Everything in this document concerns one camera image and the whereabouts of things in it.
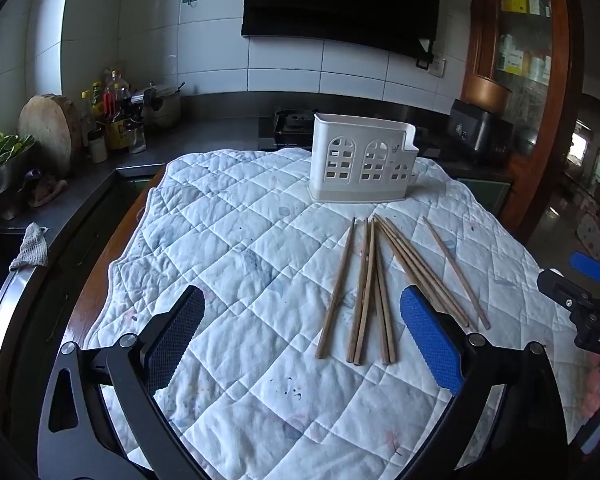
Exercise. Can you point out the green bottle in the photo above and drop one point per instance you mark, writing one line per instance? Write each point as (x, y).
(97, 99)

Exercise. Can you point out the dark sauce bottle yellow label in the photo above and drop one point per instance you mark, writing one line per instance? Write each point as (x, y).
(117, 134)

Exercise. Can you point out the green leafy vegetables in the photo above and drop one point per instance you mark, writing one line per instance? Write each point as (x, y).
(5, 149)

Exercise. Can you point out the steel cooking pot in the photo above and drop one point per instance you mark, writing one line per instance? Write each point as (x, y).
(162, 107)

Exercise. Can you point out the yellow-capped bottle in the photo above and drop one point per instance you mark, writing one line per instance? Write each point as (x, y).
(86, 112)

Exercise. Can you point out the set of wooden chopsticks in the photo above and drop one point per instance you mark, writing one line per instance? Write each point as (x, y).
(362, 310)

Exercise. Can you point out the copper-coloured pot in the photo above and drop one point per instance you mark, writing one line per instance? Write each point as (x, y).
(485, 94)

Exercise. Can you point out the clear seasoning container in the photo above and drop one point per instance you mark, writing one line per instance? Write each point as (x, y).
(136, 138)

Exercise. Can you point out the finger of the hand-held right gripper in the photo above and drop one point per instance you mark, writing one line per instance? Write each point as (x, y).
(587, 266)
(560, 287)

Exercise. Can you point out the green cabinet door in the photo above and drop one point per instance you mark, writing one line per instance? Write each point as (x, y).
(485, 195)

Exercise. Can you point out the person's right hand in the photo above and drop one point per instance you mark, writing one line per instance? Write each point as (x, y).
(592, 392)

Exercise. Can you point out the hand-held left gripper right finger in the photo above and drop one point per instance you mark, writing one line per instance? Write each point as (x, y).
(430, 340)

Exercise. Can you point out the black toaster appliance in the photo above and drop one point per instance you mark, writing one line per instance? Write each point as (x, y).
(472, 132)

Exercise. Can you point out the grey dish rag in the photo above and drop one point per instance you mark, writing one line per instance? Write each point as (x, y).
(30, 251)

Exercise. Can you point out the metal bowl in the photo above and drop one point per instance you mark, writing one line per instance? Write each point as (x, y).
(0, 177)

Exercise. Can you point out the wall socket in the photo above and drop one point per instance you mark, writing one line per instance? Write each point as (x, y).
(437, 66)

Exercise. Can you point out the ginger root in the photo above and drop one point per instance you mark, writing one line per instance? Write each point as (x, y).
(49, 191)

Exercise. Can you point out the small white jar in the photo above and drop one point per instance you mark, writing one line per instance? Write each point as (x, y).
(98, 150)

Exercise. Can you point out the white plastic utensil holder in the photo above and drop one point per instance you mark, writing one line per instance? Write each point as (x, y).
(360, 157)

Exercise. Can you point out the round wooden cutting board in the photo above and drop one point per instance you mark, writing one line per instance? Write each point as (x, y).
(47, 132)

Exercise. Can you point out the black range hood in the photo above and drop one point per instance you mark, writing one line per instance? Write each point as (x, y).
(340, 0)

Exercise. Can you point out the white quilted mat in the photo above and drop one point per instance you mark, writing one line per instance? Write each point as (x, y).
(260, 270)

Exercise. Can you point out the wooden glass-door cabinet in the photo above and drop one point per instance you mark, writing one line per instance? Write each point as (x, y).
(562, 110)

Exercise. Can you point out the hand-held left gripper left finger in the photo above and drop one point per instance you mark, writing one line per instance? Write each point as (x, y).
(175, 340)

